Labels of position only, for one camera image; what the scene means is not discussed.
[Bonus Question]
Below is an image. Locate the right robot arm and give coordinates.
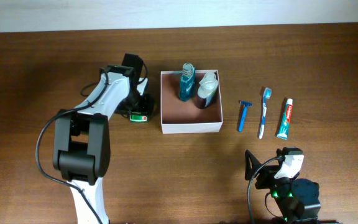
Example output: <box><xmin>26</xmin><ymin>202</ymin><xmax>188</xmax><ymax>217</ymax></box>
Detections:
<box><xmin>245</xmin><ymin>147</ymin><xmax>321</xmax><ymax>223</ymax></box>

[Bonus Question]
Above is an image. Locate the teal mouthwash bottle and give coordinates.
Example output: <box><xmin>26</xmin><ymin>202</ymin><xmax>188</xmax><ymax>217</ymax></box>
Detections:
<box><xmin>179</xmin><ymin>63</ymin><xmax>195</xmax><ymax>101</ymax></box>

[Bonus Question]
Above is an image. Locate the blue white toothbrush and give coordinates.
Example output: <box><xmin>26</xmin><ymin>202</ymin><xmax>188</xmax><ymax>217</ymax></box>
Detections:
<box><xmin>258</xmin><ymin>87</ymin><xmax>272</xmax><ymax>139</ymax></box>

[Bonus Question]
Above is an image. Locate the white cardboard box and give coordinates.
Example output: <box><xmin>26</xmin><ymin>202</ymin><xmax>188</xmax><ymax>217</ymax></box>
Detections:
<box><xmin>160</xmin><ymin>71</ymin><xmax>223</xmax><ymax>134</ymax></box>

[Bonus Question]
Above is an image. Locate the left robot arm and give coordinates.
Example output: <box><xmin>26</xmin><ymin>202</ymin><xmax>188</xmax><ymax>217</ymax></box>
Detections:
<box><xmin>53</xmin><ymin>54</ymin><xmax>154</xmax><ymax>223</ymax></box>

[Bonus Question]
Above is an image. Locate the blue disposable razor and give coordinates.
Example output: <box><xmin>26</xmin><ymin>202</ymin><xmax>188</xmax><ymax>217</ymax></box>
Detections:
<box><xmin>238</xmin><ymin>100</ymin><xmax>253</xmax><ymax>133</ymax></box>

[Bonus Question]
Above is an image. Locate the green white toothpaste tube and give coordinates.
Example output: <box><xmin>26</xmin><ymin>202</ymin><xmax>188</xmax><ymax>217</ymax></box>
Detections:
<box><xmin>277</xmin><ymin>98</ymin><xmax>293</xmax><ymax>140</ymax></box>

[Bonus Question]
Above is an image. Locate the clear foaming soap pump bottle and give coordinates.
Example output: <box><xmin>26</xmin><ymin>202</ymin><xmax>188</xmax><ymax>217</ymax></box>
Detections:
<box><xmin>196</xmin><ymin>72</ymin><xmax>219</xmax><ymax>109</ymax></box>

